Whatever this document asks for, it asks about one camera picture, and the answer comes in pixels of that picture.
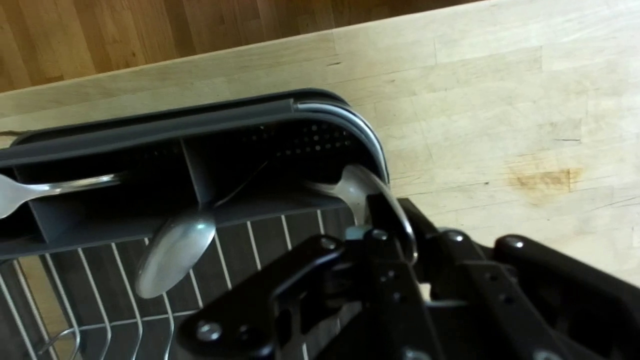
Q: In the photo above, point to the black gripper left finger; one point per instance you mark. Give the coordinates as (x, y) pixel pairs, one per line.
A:
(292, 292)

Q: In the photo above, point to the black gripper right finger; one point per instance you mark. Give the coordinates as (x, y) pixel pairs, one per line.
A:
(521, 292)

